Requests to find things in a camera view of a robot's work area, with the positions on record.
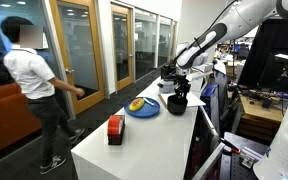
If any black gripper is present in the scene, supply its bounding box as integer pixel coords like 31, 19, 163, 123
174, 74, 192, 101

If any black bowl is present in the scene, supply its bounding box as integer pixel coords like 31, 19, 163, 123
166, 94, 189, 116

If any bystander bare hand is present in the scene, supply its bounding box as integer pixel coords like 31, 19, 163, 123
74, 86, 86, 99

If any white paper pad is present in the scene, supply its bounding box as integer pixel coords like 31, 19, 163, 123
158, 90, 207, 110

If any blue box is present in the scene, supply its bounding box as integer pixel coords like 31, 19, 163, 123
200, 83, 220, 118

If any white and blue utensil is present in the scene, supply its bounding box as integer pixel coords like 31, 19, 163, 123
143, 97, 156, 107

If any blue round plate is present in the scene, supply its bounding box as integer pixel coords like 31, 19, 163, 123
123, 96, 161, 119

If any yellow toy corn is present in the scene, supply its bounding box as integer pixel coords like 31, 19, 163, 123
128, 97, 146, 112

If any open white cabinet door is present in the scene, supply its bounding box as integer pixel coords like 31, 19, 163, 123
183, 105, 226, 180

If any red and black hand tool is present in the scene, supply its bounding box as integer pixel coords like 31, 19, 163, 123
220, 137, 241, 155

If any red and black tape dispenser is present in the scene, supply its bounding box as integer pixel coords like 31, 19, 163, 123
106, 114, 126, 146

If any white counter cabinet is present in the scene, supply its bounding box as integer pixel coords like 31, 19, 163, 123
70, 71, 219, 180

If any wooden workbench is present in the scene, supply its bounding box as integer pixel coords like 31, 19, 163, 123
237, 94, 284, 143

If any large black monitor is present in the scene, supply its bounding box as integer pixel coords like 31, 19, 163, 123
237, 18, 288, 93

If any person in white shirt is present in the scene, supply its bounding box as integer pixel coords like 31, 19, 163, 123
0, 15, 86, 175

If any orange sofa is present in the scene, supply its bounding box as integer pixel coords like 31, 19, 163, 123
0, 82, 44, 160

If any grey pot with black handle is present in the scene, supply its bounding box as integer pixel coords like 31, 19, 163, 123
156, 79, 179, 94

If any wooden frame glass door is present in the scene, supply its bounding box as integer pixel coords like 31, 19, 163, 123
110, 3, 134, 92
48, 0, 107, 116

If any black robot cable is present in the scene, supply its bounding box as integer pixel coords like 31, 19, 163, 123
173, 0, 242, 66

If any silver metal bracket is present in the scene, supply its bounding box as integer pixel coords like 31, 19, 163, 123
239, 146, 264, 170

